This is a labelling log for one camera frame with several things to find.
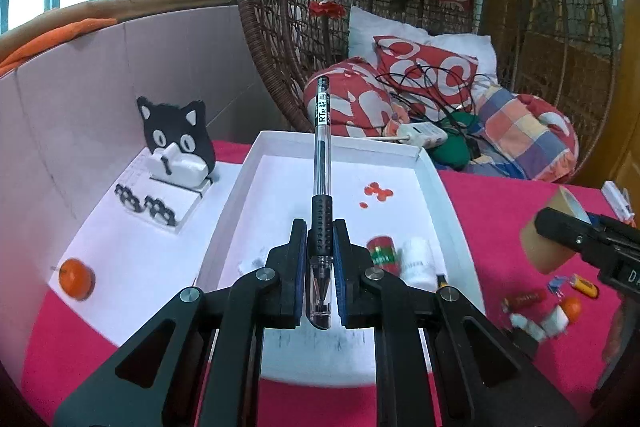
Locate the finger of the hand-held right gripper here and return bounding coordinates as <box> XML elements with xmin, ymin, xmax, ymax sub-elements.
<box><xmin>590</xmin><ymin>214</ymin><xmax>640</xmax><ymax>238</ymax></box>
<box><xmin>535</xmin><ymin>208</ymin><xmax>601</xmax><ymax>254</ymax></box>

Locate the black gel pen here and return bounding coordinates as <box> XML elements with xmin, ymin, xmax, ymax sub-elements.
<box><xmin>306</xmin><ymin>75</ymin><xmax>335</xmax><ymax>330</ymax></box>

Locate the plaid cushion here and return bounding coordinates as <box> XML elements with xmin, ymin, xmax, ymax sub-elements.
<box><xmin>470</xmin><ymin>84</ymin><xmax>576</xmax><ymax>182</ymax></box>

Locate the red white seat cushion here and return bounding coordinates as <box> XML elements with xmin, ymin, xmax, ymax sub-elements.
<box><xmin>302</xmin><ymin>57</ymin><xmax>403</xmax><ymax>138</ymax></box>

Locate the brown tape roll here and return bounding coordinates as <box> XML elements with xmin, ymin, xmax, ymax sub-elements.
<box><xmin>519</xmin><ymin>186</ymin><xmax>591</xmax><ymax>275</ymax></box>

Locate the black cat phone holder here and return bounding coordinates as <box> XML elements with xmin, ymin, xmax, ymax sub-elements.
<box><xmin>114</xmin><ymin>96</ymin><xmax>221</xmax><ymax>235</ymax></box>

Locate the orange tangerine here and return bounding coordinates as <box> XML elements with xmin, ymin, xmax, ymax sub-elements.
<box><xmin>561</xmin><ymin>296</ymin><xmax>583</xmax><ymax>322</ymax></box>
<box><xmin>58</xmin><ymin>258</ymin><xmax>95</xmax><ymax>300</ymax></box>

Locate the white power strip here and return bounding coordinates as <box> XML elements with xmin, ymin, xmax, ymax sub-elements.
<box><xmin>397</xmin><ymin>121</ymin><xmax>449</xmax><ymax>148</ymax></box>

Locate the red white rolled cushion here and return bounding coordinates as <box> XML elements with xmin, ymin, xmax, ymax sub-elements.
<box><xmin>512</xmin><ymin>93</ymin><xmax>581</xmax><ymax>182</ymax></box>

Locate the yellow black marker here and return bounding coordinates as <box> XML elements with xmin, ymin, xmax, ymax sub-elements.
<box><xmin>570</xmin><ymin>274</ymin><xmax>599</xmax><ymax>299</ymax></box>

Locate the red fabric flower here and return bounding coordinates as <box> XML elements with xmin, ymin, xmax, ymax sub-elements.
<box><xmin>307</xmin><ymin>0</ymin><xmax>346</xmax><ymax>20</ymax></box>

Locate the white cardboard box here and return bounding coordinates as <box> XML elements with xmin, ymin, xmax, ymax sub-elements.
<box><xmin>195</xmin><ymin>130</ymin><xmax>487</xmax><ymax>385</ymax></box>

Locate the white pill bottle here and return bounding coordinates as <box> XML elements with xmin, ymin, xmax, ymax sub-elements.
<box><xmin>398</xmin><ymin>237</ymin><xmax>437</xmax><ymax>292</ymax></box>

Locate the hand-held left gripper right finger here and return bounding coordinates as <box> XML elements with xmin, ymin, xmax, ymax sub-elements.
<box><xmin>333</xmin><ymin>218</ymin><xmax>585</xmax><ymax>427</ymax></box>

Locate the red white patterned pillow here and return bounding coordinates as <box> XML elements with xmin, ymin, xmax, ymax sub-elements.
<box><xmin>372</xmin><ymin>35</ymin><xmax>480</xmax><ymax>110</ymax></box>

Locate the white charger plug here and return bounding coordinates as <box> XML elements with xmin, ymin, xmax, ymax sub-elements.
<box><xmin>542</xmin><ymin>307</ymin><xmax>571</xmax><ymax>336</ymax></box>

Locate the green cloth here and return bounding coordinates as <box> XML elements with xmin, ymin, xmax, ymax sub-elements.
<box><xmin>429</xmin><ymin>111</ymin><xmax>483</xmax><ymax>170</ymax></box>

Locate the white box lid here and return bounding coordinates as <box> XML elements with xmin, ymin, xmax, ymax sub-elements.
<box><xmin>47</xmin><ymin>147</ymin><xmax>251</xmax><ymax>348</ymax></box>

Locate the black cable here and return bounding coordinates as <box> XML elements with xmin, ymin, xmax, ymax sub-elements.
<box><xmin>345</xmin><ymin>59</ymin><xmax>496</xmax><ymax>145</ymax></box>

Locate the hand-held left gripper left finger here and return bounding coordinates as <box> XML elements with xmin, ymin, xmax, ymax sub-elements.
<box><xmin>52</xmin><ymin>218</ymin><xmax>307</xmax><ymax>427</ymax></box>

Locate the red rectangular box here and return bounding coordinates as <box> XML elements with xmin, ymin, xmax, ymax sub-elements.
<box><xmin>501</xmin><ymin>289</ymin><xmax>548</xmax><ymax>313</ymax></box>

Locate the red green round tin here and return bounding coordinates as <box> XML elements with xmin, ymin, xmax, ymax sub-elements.
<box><xmin>366</xmin><ymin>235</ymin><xmax>399</xmax><ymax>278</ymax></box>

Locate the person's right hand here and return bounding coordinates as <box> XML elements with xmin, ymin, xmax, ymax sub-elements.
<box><xmin>602</xmin><ymin>302</ymin><xmax>626</xmax><ymax>363</ymax></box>

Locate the small dropper bottle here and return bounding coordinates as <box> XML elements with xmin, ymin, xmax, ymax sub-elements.
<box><xmin>509</xmin><ymin>313</ymin><xmax>547</xmax><ymax>343</ymax></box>

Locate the wicker hanging chair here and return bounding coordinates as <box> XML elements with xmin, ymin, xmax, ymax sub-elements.
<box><xmin>236</xmin><ymin>0</ymin><xmax>631</xmax><ymax>188</ymax></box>

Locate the orange cloth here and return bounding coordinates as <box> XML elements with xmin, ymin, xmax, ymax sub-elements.
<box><xmin>0</xmin><ymin>18</ymin><xmax>120</xmax><ymax>75</ymax></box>

